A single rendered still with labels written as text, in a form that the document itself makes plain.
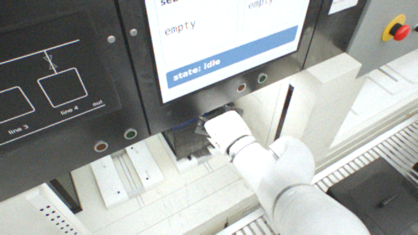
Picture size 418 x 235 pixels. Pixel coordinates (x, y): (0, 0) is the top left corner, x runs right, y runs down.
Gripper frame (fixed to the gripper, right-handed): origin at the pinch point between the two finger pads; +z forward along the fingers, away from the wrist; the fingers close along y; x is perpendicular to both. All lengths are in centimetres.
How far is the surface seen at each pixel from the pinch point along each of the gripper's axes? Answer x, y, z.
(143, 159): -29.5, -19.8, 13.8
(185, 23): 40.4, -13.4, -16.9
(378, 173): -34, 52, -35
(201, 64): 32.5, -11.2, -17.0
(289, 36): 31.4, 6.9, -17.3
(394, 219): -34, 42, -49
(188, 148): -20.7, -5.7, 4.0
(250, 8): 39.5, -2.7, -17.1
